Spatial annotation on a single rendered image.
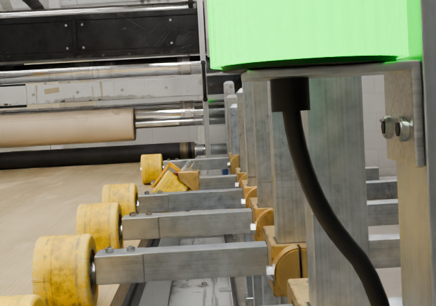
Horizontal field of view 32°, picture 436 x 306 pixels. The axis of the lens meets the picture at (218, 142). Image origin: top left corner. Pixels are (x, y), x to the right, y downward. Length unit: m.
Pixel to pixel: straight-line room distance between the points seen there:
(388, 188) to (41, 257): 0.70
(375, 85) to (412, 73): 8.95
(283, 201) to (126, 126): 2.09
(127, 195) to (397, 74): 1.04
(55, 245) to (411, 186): 0.57
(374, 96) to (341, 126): 8.70
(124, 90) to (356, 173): 2.35
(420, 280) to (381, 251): 0.55
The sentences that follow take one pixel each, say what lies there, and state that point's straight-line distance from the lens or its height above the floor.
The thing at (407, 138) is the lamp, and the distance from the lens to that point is 0.23.
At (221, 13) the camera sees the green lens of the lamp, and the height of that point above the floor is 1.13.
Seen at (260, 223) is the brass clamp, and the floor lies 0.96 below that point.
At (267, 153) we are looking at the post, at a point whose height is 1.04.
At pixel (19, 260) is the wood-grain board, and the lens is 1.11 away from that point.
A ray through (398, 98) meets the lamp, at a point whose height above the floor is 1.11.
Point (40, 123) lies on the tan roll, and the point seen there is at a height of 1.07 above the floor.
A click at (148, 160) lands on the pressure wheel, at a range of 2.00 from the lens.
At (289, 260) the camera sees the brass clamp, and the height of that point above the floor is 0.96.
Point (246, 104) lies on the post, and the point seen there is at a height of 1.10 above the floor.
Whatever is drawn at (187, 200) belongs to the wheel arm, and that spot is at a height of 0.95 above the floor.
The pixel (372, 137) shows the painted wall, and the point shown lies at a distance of 9.18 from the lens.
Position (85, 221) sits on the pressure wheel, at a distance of 1.01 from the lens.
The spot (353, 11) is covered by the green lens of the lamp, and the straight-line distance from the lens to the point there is 0.21.
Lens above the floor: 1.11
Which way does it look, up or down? 3 degrees down
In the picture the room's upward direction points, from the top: 3 degrees counter-clockwise
